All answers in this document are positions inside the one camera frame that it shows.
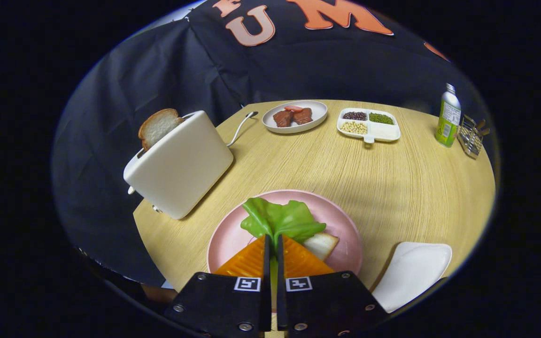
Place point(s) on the pile of soybeans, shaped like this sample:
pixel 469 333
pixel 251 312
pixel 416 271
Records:
pixel 353 127

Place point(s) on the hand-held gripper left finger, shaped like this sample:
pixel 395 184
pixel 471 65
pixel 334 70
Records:
pixel 223 305

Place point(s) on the pink plate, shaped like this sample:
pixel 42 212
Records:
pixel 336 220

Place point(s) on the round white plate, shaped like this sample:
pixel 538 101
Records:
pixel 317 109

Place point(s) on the white toaster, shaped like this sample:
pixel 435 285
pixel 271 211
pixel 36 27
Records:
pixel 181 169

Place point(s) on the white divided dish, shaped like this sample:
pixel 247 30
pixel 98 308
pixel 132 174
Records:
pixel 385 131

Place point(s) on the bread slice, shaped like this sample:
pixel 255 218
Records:
pixel 322 244
pixel 158 126

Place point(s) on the pile of green beans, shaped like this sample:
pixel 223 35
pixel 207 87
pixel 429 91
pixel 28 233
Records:
pixel 381 118

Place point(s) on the black backdrop cloth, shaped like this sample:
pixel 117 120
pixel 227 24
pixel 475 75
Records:
pixel 158 70

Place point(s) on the pink sausage slice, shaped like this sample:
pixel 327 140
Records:
pixel 293 108

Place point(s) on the green drink bottle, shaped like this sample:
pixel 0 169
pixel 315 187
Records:
pixel 448 122

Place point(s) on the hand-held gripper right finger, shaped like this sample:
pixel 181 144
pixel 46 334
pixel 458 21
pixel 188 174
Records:
pixel 327 305

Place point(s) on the green lettuce leaf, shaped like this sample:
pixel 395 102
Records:
pixel 280 218

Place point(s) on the white curved plate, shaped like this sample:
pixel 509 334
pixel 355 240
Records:
pixel 411 274

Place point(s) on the pile of red beans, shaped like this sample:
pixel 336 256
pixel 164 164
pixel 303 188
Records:
pixel 355 116

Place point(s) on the brown meat piece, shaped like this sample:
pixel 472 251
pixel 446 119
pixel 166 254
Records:
pixel 302 116
pixel 282 119

